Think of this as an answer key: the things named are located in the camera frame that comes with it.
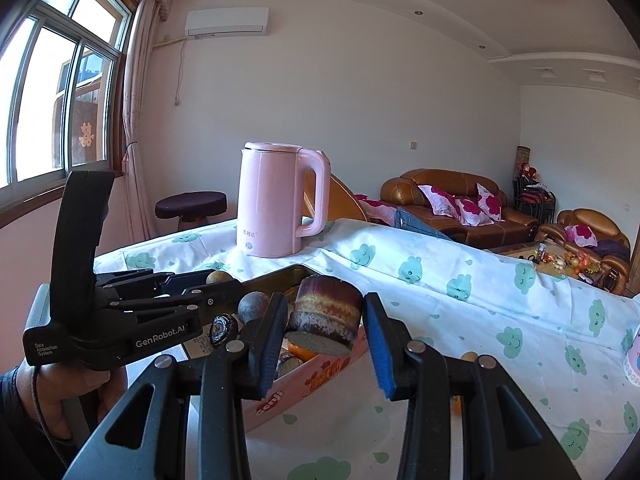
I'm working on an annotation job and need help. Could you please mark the person's left forearm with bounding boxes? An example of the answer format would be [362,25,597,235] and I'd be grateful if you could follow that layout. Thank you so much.
[0,367,76,480]

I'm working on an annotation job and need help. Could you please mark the pink red cloth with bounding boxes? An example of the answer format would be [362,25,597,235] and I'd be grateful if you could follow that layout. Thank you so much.
[357,195,401,226]

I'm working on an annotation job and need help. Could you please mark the long brown leather sofa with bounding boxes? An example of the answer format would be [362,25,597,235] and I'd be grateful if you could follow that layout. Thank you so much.
[380,169,541,250]

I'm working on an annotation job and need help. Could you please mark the white red floral cushion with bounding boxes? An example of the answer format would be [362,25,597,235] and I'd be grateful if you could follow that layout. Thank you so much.
[417,185,461,219]
[476,183,503,221]
[565,224,599,247]
[452,199,489,226]

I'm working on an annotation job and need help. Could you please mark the metal frame window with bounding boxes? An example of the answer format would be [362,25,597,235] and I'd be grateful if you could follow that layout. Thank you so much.
[0,0,137,201]

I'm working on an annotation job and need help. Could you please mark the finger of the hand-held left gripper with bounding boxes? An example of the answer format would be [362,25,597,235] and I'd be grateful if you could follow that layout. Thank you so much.
[94,268,210,294]
[102,279,247,336]

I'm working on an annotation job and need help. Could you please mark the cluttered coffee table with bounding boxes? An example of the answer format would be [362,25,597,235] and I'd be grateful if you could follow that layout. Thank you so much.
[487,240,601,281]

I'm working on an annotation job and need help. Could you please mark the brown leather armchair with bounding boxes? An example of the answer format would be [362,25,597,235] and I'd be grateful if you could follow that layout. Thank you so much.
[327,172,371,223]
[535,209,632,296]

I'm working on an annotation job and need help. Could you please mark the pink electric kettle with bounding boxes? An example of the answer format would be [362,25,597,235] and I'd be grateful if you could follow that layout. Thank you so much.
[236,142,332,259]

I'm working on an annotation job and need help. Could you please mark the pale pink curtain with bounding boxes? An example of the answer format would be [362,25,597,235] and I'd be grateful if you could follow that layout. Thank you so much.
[120,0,172,241]

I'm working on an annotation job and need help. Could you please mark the pink metal tin box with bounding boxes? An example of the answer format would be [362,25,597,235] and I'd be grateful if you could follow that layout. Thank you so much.
[182,263,370,433]

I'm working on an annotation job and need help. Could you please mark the purple blanket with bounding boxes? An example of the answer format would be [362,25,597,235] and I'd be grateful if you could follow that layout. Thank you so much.
[595,240,631,263]

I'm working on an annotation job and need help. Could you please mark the stacked dark chairs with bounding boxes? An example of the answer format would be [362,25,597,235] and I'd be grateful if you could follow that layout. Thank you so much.
[512,175,556,223]

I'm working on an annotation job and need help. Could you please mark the white cloud-print tablecloth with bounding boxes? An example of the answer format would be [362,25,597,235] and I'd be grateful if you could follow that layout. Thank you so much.
[92,217,640,480]

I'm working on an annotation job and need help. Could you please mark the person's left hand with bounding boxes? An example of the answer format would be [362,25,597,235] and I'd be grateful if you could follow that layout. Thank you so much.
[14,366,127,442]

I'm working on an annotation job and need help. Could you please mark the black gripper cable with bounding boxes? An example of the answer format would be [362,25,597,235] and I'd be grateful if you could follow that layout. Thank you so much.
[31,367,68,466]

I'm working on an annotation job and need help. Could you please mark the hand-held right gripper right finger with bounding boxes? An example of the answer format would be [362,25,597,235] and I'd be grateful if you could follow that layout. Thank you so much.
[362,292,583,480]

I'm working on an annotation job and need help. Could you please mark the blue jeans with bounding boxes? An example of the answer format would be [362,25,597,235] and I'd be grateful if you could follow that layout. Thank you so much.
[395,206,451,241]

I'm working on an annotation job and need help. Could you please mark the dark brown round stool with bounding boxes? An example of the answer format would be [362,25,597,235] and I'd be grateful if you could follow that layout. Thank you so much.
[155,191,227,233]

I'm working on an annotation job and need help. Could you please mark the printed paper sheet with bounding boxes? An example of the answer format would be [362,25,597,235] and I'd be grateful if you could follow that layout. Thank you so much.
[185,335,217,361]

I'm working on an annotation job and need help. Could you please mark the dark purple passion fruit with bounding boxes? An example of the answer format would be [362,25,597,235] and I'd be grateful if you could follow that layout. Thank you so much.
[237,292,272,324]

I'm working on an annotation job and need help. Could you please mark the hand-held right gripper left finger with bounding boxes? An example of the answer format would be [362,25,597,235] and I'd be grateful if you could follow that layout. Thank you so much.
[62,292,290,480]

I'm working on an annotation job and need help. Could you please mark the white air conditioner pipe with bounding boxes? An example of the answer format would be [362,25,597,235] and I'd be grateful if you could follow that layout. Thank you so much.
[152,35,190,107]

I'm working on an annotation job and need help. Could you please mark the white wall air conditioner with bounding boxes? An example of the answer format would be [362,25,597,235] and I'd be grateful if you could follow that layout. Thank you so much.
[185,8,268,38]

